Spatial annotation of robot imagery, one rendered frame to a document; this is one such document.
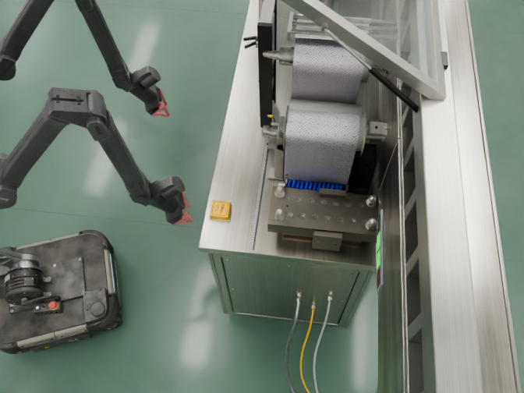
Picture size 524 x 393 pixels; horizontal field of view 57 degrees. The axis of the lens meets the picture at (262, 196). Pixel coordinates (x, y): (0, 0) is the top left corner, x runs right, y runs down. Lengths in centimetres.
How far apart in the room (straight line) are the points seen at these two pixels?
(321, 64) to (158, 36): 243
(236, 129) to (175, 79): 157
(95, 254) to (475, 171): 192
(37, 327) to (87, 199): 89
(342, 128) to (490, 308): 71
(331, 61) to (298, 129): 26
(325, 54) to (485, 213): 73
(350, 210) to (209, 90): 199
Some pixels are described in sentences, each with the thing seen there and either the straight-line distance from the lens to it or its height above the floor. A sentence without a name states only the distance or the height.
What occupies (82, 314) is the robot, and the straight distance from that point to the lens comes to 258.
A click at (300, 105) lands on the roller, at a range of 175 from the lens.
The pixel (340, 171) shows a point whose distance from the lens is 175.
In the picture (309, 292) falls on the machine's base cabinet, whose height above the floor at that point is 55.
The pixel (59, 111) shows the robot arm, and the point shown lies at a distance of 122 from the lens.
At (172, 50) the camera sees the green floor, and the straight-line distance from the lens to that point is 385.
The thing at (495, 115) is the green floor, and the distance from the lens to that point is 366.
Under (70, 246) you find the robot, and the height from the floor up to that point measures 24.
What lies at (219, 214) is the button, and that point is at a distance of 186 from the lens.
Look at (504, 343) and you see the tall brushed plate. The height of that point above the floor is 144.
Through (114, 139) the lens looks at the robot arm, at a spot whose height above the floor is 155.
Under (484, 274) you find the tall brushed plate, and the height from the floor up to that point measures 144.
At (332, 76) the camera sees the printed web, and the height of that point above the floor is 133.
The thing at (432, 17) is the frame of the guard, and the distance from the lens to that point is 144.
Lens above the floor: 255
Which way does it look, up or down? 59 degrees down
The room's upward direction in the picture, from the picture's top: 2 degrees counter-clockwise
